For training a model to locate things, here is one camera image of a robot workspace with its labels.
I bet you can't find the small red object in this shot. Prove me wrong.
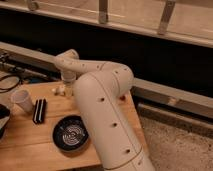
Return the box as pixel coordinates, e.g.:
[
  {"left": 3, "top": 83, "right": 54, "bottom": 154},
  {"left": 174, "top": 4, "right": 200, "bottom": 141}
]
[{"left": 119, "top": 95, "right": 126, "bottom": 101}]

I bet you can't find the white paper cup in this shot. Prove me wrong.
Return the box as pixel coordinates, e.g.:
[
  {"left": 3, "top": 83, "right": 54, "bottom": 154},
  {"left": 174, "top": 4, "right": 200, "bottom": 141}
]
[{"left": 10, "top": 90, "right": 33, "bottom": 113}]

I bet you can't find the black cable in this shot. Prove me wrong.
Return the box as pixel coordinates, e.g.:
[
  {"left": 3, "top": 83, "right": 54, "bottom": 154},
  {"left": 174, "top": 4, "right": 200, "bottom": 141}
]
[{"left": 0, "top": 53, "right": 24, "bottom": 94}]

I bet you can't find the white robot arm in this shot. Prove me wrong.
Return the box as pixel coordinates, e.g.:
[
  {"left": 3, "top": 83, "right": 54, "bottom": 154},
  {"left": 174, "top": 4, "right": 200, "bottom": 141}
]
[{"left": 54, "top": 49, "right": 155, "bottom": 171}]

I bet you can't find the dark object at left edge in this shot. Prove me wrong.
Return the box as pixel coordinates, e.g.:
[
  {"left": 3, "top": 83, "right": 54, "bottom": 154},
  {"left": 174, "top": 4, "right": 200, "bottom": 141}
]
[{"left": 0, "top": 104, "right": 10, "bottom": 139}]

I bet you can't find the black striped block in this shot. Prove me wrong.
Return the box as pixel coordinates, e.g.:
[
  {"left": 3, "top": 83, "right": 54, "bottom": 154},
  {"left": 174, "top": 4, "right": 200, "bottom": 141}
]
[{"left": 33, "top": 99, "right": 47, "bottom": 124}]

